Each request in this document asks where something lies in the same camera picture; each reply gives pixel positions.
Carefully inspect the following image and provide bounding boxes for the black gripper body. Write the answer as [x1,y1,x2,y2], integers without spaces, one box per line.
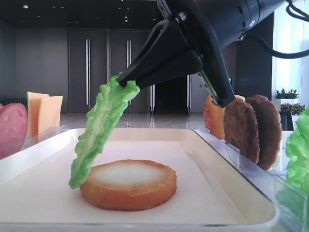
[156,0,242,63]

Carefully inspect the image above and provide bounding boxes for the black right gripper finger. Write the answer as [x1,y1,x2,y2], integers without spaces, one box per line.
[188,0,235,107]

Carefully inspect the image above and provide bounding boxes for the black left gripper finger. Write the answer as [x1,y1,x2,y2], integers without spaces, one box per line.
[118,20,203,89]

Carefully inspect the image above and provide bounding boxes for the green lettuce leaf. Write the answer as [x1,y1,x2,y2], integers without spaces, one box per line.
[69,72,140,189]
[286,111,309,193]

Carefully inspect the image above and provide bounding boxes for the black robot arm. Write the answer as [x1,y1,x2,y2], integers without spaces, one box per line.
[118,0,282,107]

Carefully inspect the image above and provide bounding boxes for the inner brown meat patty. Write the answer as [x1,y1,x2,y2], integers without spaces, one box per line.
[224,99,260,164]

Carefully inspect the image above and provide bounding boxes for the brown meat patty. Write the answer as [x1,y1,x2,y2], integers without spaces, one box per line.
[224,99,260,164]
[245,95,282,170]

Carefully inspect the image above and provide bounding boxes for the outer brown meat patty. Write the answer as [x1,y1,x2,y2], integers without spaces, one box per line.
[245,95,282,170]

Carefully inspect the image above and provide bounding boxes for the inner orange cheese slice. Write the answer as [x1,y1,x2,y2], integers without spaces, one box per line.
[38,96,63,134]

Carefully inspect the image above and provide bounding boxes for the orange cheese slice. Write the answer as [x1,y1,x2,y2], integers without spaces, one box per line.
[27,91,49,137]
[38,96,63,134]

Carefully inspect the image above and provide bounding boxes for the bread slice on tray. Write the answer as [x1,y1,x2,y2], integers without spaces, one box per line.
[80,159,177,211]

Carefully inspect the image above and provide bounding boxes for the outer orange cheese slice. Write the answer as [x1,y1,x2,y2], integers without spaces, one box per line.
[27,91,49,137]

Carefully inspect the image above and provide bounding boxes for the outer red tomato slice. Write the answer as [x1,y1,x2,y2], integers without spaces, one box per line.
[0,103,28,145]

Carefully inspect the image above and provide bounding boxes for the red tomato slice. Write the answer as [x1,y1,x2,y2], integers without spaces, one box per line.
[0,103,28,145]
[0,104,4,114]

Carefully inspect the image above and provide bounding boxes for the inner red tomato slice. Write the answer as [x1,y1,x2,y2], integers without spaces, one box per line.
[0,104,4,114]

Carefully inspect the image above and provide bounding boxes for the outer bun slice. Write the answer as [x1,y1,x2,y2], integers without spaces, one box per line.
[235,95,245,101]

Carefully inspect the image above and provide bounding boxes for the bun slice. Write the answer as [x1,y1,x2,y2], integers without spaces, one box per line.
[204,95,225,140]
[235,95,245,101]

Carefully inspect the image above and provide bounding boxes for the inner bun slice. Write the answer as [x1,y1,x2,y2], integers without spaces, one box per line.
[204,95,225,140]

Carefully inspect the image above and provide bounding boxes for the potted flower plants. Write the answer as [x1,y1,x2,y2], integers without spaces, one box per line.
[274,89,305,116]

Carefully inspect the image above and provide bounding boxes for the left clear acrylic rack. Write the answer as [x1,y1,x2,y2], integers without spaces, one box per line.
[0,124,70,160]

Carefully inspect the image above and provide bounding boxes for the clear acrylic rack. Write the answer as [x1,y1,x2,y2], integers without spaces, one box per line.
[0,124,70,160]
[195,127,309,232]

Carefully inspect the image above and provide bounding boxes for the right clear acrylic rack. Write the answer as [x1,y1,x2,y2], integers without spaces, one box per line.
[195,127,309,232]

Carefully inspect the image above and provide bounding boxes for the cream rectangular tray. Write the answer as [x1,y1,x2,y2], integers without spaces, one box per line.
[0,129,280,232]

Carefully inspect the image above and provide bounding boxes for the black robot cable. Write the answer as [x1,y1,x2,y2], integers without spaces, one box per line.
[238,0,309,58]

